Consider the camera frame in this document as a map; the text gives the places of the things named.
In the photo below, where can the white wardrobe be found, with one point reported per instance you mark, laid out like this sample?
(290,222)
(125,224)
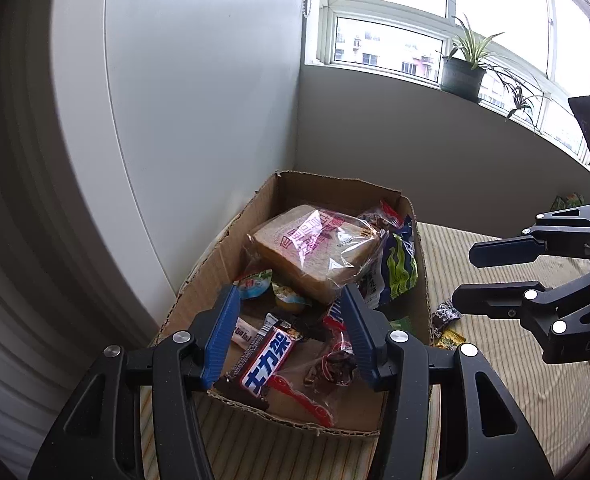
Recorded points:
(200,85)

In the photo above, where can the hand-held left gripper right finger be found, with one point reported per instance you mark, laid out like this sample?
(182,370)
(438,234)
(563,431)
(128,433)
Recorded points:
(362,340)

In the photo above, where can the brown chocolate bar latin lettering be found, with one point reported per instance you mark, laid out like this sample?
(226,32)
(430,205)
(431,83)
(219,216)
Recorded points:
(336,317)

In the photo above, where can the green printed object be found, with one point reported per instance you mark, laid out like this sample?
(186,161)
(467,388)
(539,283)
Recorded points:
(570,201)

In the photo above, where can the green candy packet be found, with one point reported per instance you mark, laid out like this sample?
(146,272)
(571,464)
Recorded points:
(401,322)

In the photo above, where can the clear dried fruit packet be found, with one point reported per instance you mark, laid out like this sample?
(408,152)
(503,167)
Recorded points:
(380,216)
(325,370)

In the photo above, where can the yellow candy packet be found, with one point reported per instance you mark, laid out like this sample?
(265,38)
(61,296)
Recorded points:
(450,342)

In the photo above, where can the black candy packet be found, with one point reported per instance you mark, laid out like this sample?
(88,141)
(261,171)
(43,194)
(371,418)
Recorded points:
(445,315)

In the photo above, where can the blue green snack packet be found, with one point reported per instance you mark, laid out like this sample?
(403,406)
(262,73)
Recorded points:
(397,270)

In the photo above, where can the bread slice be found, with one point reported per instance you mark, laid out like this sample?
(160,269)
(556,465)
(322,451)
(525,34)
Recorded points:
(305,255)

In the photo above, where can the brown cardboard box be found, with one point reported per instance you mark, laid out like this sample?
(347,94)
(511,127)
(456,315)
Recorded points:
(210,280)

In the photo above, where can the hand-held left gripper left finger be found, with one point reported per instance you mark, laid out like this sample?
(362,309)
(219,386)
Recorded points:
(222,335)

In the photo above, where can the trailing spider plant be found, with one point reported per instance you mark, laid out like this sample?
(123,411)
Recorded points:
(517,97)

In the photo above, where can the jelly cup colourful lid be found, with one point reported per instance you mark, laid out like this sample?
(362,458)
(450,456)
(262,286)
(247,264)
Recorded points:
(255,284)

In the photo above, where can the pink wrapped candy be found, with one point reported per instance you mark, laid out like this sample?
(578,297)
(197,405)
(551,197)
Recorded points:
(245,334)

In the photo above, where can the potted plant dark pot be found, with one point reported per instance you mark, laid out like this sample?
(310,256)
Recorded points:
(462,77)

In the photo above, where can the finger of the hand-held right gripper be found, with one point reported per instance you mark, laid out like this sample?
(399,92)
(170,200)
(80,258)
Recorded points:
(490,300)
(505,251)

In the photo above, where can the brown chocolate bar chinese lettering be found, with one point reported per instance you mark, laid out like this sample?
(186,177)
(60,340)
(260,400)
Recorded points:
(267,362)

